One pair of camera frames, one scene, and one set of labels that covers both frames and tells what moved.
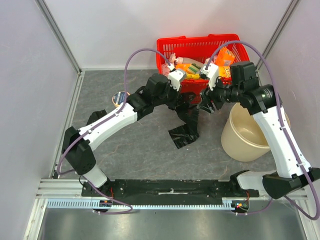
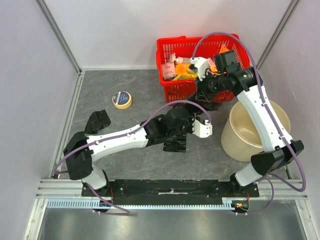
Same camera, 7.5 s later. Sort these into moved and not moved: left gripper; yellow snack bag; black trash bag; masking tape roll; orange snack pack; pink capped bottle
Moved: left gripper; black trash bag
Not moved: yellow snack bag; pink capped bottle; orange snack pack; masking tape roll
